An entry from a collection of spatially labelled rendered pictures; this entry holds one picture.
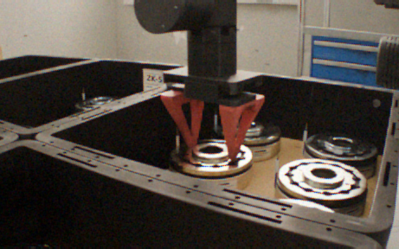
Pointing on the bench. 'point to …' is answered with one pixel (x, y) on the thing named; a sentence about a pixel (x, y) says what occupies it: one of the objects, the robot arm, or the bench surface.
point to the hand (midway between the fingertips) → (212, 145)
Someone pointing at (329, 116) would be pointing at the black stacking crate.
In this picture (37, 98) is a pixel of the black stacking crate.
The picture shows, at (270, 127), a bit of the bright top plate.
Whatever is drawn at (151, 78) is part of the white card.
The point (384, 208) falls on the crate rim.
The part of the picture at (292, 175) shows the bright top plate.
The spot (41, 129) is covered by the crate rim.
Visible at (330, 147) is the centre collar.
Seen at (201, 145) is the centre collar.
